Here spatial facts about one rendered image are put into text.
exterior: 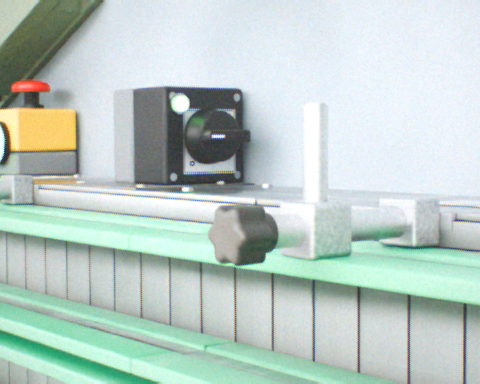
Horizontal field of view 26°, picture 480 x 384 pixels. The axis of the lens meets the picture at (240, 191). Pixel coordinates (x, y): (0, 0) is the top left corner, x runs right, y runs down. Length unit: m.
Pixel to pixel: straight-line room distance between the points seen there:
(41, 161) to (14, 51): 0.13
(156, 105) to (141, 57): 0.18
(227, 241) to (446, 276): 0.10
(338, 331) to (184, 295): 0.16
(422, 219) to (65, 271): 0.41
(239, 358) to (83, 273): 0.25
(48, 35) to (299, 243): 0.67
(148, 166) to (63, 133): 0.27
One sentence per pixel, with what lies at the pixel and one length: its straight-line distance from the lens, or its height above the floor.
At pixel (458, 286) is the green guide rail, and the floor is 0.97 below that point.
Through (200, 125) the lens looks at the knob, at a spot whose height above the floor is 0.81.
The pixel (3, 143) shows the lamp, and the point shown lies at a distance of 1.07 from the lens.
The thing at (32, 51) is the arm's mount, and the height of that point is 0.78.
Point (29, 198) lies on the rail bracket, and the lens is 0.91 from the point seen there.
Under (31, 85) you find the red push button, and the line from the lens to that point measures 1.09.
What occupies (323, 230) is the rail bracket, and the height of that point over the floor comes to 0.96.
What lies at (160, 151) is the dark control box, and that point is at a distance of 0.82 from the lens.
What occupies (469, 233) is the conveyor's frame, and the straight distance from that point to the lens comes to 0.53.
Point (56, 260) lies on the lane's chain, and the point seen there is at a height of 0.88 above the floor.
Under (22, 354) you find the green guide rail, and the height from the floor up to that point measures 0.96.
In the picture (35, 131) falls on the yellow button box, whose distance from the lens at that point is 1.08.
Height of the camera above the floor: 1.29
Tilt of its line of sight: 38 degrees down
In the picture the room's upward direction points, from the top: 93 degrees counter-clockwise
